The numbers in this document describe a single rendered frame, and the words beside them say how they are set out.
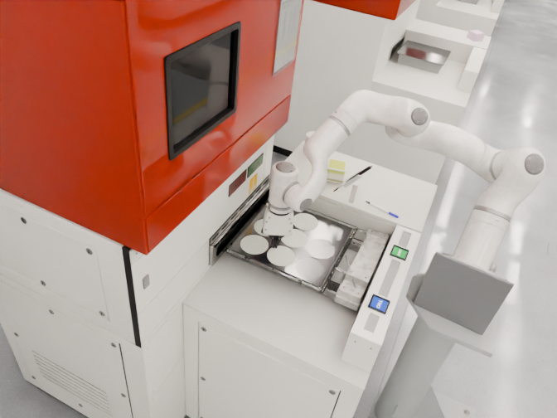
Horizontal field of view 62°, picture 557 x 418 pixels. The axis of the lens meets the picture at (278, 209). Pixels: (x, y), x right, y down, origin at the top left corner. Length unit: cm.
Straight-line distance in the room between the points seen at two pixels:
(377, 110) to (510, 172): 46
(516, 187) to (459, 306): 42
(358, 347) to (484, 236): 55
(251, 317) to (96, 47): 96
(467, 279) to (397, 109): 57
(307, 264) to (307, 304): 13
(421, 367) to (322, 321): 54
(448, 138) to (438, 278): 45
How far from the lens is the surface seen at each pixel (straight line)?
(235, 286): 161
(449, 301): 166
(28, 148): 122
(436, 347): 185
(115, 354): 162
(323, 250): 167
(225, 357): 166
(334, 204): 181
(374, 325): 142
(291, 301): 159
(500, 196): 164
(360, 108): 151
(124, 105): 93
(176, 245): 136
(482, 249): 162
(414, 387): 207
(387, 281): 155
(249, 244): 165
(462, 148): 160
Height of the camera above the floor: 203
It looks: 39 degrees down
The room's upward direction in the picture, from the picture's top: 8 degrees clockwise
